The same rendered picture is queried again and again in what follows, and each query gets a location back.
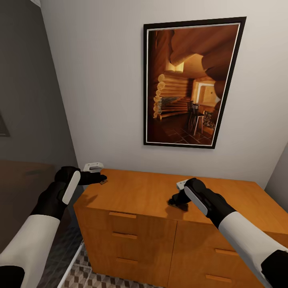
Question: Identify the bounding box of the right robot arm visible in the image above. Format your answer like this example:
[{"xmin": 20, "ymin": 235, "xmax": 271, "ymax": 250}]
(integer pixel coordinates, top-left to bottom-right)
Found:
[{"xmin": 170, "ymin": 178, "xmax": 288, "ymax": 288}]

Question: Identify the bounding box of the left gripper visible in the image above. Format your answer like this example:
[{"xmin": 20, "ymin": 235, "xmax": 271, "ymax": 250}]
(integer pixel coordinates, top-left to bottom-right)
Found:
[{"xmin": 83, "ymin": 172, "xmax": 107, "ymax": 185}]

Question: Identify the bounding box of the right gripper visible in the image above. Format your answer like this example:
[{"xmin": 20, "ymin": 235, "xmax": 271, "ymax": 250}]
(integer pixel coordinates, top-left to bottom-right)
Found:
[{"xmin": 170, "ymin": 190, "xmax": 190, "ymax": 206}]

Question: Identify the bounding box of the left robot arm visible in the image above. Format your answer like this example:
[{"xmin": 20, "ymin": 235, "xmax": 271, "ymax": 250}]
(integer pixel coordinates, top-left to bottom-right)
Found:
[{"xmin": 0, "ymin": 162, "xmax": 107, "ymax": 288}]

